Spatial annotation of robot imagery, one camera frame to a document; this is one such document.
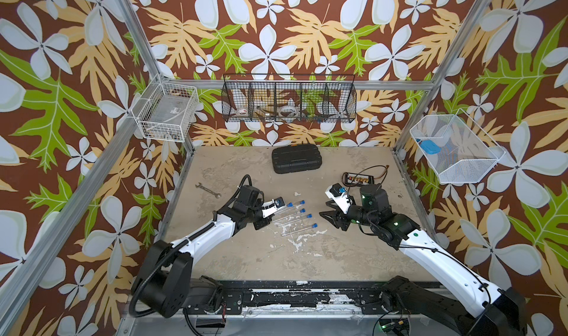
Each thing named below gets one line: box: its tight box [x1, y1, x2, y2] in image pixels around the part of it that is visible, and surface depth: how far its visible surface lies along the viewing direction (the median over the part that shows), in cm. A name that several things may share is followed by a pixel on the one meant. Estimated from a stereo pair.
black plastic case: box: [272, 143, 323, 174], surface depth 113 cm
